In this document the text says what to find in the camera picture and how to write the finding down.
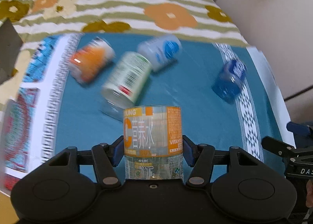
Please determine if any person's right hand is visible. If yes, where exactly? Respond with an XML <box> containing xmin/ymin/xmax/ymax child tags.
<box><xmin>306</xmin><ymin>180</ymin><xmax>313</xmax><ymax>208</ymax></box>

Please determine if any teal patterned cloth mat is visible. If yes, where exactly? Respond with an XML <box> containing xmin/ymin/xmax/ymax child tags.
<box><xmin>1</xmin><ymin>33</ymin><xmax>294</xmax><ymax>191</ymax></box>

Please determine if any green-label clear plastic cup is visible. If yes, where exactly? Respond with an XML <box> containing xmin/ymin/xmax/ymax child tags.
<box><xmin>101</xmin><ymin>51</ymin><xmax>152</xmax><ymax>121</ymax></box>

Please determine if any white blue-logo plastic cup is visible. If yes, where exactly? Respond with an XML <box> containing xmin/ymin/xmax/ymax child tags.
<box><xmin>137</xmin><ymin>35</ymin><xmax>183</xmax><ymax>73</ymax></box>

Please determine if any black cable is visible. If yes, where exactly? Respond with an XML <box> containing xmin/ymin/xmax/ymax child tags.
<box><xmin>283</xmin><ymin>87</ymin><xmax>313</xmax><ymax>101</ymax></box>

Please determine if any orange fruit-print plastic cup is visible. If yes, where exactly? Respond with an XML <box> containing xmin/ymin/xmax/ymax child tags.
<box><xmin>68</xmin><ymin>37</ymin><xmax>115</xmax><ymax>84</ymax></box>

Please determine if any clear orange-label vitamin water cup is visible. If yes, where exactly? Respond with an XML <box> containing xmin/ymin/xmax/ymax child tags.
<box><xmin>123</xmin><ymin>106</ymin><xmax>183</xmax><ymax>180</ymax></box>

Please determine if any floral striped quilt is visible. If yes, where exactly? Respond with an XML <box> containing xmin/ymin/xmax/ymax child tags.
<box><xmin>1</xmin><ymin>0</ymin><xmax>247</xmax><ymax>104</ymax></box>

